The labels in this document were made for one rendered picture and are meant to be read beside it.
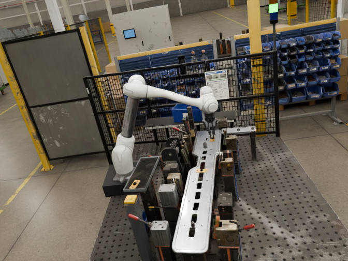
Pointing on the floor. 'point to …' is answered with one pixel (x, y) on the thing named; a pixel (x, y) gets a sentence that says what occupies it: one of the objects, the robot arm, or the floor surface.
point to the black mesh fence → (176, 103)
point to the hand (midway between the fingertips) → (212, 134)
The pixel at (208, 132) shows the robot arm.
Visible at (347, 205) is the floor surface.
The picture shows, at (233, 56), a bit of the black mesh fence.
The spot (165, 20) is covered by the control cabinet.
